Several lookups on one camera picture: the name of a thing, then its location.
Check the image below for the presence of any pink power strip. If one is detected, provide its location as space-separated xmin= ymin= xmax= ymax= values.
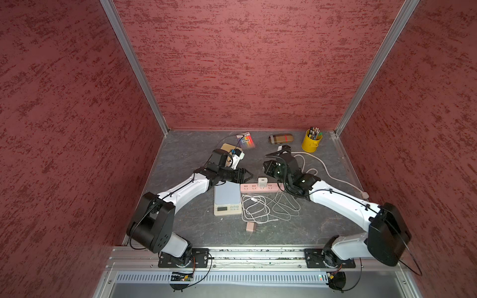
xmin=240 ymin=183 xmax=283 ymax=194

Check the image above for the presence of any white charger adapter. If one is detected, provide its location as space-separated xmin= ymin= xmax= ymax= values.
xmin=257 ymin=177 xmax=268 ymax=189

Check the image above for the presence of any grey usb cable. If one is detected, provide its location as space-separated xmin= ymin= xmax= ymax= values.
xmin=266 ymin=189 xmax=302 ymax=221

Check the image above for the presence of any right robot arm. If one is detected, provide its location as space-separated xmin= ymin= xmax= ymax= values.
xmin=263 ymin=146 xmax=412 ymax=268

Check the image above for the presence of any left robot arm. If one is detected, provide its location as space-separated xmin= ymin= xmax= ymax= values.
xmin=126 ymin=165 xmax=253 ymax=266

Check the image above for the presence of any blue top kitchen scale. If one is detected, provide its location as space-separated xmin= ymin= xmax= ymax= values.
xmin=214 ymin=181 xmax=242 ymax=217

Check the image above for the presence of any beige kitchen scale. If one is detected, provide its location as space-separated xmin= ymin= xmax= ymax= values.
xmin=221 ymin=144 xmax=243 ymax=156

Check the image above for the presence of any brown pencil case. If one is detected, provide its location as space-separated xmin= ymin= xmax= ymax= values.
xmin=268 ymin=134 xmax=294 ymax=145

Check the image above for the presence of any yellow pen cup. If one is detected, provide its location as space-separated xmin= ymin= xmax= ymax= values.
xmin=301 ymin=127 xmax=323 ymax=153

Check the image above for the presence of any colourful highlighter pack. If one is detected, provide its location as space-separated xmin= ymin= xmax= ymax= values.
xmin=236 ymin=132 xmax=255 ymax=150

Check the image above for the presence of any pink charger adapter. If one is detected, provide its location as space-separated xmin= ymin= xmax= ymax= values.
xmin=246 ymin=222 xmax=258 ymax=233

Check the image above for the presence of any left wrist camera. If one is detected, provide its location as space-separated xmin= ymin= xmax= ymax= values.
xmin=230 ymin=149 xmax=245 ymax=170

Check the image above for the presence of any white coiled usb cable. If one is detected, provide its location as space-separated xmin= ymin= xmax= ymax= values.
xmin=241 ymin=193 xmax=279 ymax=225

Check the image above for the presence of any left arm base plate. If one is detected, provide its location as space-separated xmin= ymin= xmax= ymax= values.
xmin=158 ymin=247 xmax=210 ymax=269

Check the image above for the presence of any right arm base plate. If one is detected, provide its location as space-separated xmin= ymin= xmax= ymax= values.
xmin=304 ymin=248 xmax=356 ymax=270

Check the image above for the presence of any aluminium front rail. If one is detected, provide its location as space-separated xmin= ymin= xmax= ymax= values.
xmin=106 ymin=245 xmax=407 ymax=272

